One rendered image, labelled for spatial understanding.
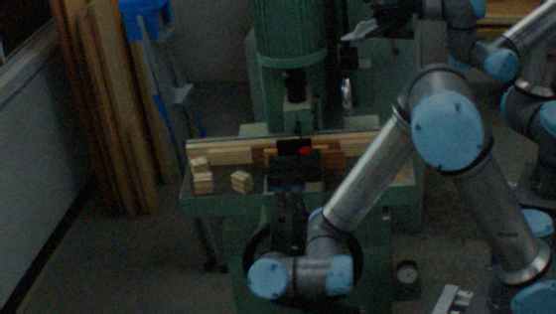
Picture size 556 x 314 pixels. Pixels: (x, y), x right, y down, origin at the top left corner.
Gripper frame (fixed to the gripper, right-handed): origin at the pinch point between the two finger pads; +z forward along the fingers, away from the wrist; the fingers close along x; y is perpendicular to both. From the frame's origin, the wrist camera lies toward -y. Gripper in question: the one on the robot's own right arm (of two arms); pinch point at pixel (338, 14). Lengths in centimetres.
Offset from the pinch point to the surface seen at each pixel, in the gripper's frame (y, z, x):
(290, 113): -23.3, 13.9, 14.2
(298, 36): -3.9, 9.8, 3.1
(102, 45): -112, 100, -66
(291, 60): -8.1, 11.9, 7.2
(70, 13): -102, 113, -78
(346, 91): -31.8, -0.3, 4.9
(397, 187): -29.2, -11.8, 33.4
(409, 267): -42, -14, 51
